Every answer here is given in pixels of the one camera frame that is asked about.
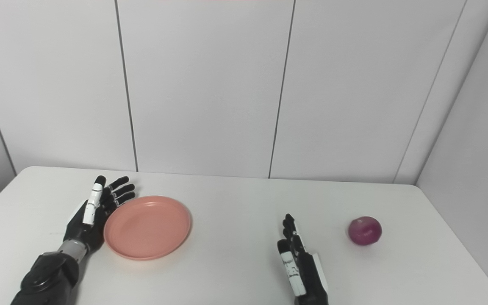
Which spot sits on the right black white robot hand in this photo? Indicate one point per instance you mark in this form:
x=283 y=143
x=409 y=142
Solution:
x=301 y=267

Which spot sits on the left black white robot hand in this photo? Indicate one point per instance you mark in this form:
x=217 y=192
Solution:
x=91 y=216

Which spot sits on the pink plastic plate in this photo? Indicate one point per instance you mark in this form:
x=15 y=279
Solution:
x=148 y=227

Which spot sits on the purple red onion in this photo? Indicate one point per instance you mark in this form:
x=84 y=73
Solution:
x=364 y=231

